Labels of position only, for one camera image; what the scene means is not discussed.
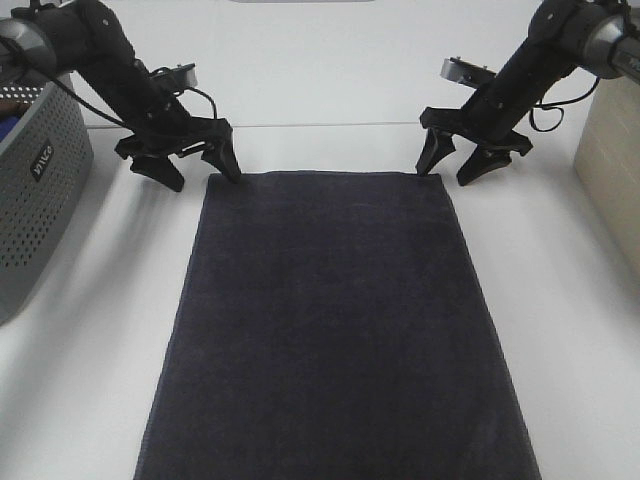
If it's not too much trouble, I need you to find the grey perforated plastic laundry basket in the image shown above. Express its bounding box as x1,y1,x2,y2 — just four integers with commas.
1,83,94,323

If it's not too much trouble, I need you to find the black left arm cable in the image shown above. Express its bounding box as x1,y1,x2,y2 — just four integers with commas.
0,39,219,131

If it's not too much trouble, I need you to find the blue towel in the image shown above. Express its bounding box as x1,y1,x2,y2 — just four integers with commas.
0,115,22,142

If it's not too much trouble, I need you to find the dark grey towel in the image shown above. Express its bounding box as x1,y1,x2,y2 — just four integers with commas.
135,172,540,479

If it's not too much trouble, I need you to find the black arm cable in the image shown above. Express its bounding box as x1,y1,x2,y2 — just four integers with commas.
0,39,219,131
529,74,601,133

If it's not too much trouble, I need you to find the beige fabric storage bin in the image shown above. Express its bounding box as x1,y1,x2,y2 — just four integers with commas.
574,78,639,273

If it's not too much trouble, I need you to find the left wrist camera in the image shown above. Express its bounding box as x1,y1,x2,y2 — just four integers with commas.
150,63,198,93

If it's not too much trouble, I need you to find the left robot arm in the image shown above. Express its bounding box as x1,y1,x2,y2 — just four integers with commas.
1,1,241,192

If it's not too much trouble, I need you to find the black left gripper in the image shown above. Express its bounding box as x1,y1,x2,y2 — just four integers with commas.
114,74,242,192

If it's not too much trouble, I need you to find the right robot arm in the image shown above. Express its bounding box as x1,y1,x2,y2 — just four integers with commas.
416,1,639,186

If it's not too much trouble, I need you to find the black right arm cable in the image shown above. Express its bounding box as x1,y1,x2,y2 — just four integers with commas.
529,74,601,133

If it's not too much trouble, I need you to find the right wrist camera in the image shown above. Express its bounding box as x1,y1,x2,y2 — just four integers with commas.
440,57,496,89

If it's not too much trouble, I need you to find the brown towel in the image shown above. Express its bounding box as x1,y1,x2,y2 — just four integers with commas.
0,99,31,118

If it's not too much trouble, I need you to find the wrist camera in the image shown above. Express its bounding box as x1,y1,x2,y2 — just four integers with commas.
440,57,496,89
150,63,198,93

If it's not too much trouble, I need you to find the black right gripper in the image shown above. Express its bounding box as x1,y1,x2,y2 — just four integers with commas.
415,77,533,186

